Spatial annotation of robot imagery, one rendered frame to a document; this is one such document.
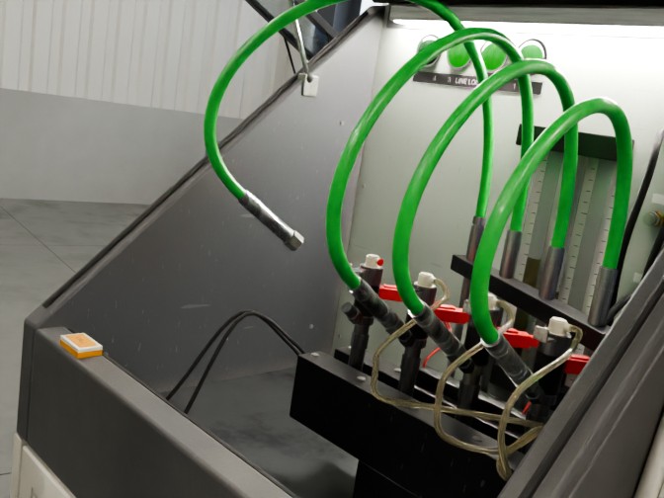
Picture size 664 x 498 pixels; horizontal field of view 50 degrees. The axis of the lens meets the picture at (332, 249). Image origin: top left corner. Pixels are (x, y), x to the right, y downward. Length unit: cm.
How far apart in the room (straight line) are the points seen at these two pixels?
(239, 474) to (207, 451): 5
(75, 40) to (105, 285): 645
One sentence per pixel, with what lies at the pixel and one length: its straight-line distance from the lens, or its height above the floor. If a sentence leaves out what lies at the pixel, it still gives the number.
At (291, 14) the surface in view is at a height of 137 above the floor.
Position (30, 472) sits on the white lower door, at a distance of 104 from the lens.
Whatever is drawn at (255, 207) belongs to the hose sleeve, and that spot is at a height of 114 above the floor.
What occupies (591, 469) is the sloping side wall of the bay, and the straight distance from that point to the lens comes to 58.
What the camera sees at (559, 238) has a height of 117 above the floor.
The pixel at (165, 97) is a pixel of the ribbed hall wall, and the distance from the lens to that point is 771.
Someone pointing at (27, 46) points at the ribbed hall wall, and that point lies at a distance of 732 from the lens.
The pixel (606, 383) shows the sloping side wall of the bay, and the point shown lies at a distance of 59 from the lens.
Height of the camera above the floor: 127
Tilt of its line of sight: 11 degrees down
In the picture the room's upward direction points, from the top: 9 degrees clockwise
